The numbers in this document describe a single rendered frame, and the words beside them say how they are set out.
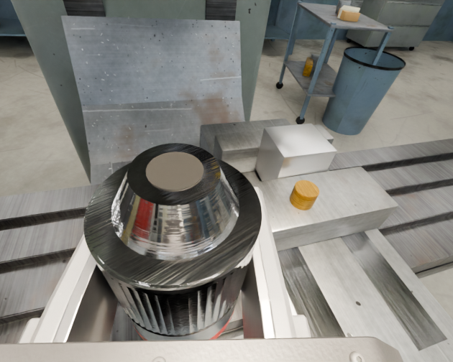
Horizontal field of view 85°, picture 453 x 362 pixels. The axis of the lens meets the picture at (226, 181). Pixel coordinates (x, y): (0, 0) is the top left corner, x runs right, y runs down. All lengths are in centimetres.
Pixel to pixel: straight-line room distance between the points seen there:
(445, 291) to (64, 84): 184
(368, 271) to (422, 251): 17
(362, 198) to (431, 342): 12
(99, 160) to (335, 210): 43
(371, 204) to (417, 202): 24
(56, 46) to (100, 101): 12
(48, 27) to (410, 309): 63
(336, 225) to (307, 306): 8
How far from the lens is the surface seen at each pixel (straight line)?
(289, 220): 22
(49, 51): 60
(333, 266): 26
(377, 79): 235
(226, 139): 29
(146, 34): 55
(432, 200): 53
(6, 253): 39
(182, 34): 56
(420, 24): 593
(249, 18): 60
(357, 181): 29
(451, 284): 187
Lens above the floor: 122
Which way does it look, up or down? 45 degrees down
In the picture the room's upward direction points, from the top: 7 degrees clockwise
